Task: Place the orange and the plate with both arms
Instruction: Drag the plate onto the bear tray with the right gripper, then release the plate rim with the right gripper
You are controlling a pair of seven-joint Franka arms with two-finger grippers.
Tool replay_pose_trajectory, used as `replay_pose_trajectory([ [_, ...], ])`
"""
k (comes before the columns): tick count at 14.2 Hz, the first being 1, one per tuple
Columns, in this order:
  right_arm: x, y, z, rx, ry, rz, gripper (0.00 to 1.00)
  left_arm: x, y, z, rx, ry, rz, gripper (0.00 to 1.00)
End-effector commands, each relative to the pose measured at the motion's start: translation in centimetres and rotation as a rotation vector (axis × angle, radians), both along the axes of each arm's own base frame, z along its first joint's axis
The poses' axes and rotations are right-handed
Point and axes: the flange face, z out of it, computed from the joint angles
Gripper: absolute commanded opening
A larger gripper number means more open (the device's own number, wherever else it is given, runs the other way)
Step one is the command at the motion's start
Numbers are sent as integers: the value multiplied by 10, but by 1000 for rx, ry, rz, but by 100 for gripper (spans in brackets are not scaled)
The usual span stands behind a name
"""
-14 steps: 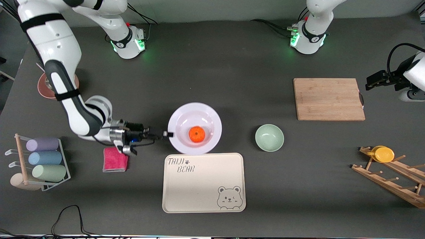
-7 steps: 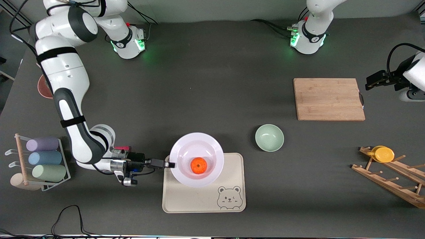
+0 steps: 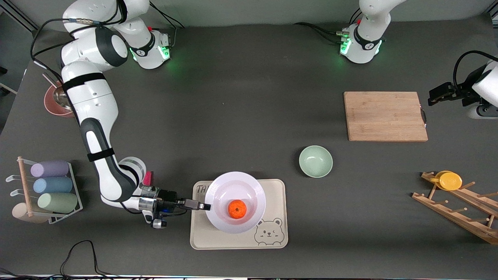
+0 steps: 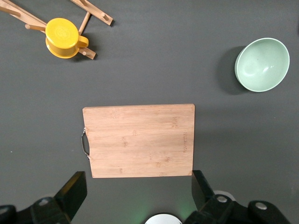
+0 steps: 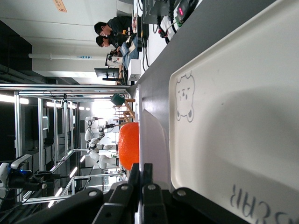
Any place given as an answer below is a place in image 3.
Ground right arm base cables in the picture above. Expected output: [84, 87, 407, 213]
[148, 2, 185, 49]

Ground wooden peg rack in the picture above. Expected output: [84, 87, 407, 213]
[412, 171, 498, 245]

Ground beige cup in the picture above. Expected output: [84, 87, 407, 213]
[12, 202, 53, 224]

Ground beige bear print tray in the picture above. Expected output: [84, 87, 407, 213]
[190, 179, 289, 250]

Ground metal scoop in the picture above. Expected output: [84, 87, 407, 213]
[42, 73, 74, 111]

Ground purple cup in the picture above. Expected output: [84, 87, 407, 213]
[30, 160, 70, 178]

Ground yellow cup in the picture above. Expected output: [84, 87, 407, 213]
[430, 171, 463, 191]

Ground blue cup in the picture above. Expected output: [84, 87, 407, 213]
[33, 177, 73, 194]

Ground black cable on table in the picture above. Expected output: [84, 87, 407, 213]
[0, 240, 156, 280]

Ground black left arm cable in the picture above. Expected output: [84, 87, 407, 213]
[454, 50, 498, 85]

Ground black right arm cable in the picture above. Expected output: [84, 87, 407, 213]
[30, 0, 129, 84]

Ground white wire cup rack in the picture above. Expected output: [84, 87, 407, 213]
[5, 156, 83, 224]

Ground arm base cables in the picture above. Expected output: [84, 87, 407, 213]
[148, 2, 185, 49]
[294, 7, 362, 43]

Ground green cup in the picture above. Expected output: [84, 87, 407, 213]
[37, 192, 78, 214]

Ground light green bowl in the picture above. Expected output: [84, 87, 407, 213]
[299, 145, 333, 178]

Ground pink bowl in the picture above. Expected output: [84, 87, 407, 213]
[44, 82, 75, 118]

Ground orange fruit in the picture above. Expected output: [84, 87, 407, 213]
[228, 200, 247, 219]

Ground white round plate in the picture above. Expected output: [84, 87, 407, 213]
[205, 171, 267, 234]

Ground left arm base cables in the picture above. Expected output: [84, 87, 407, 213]
[294, 7, 362, 43]

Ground wooden cutting board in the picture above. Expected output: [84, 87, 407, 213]
[344, 91, 429, 142]

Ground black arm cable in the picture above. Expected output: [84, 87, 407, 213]
[454, 50, 498, 85]
[30, 0, 129, 84]

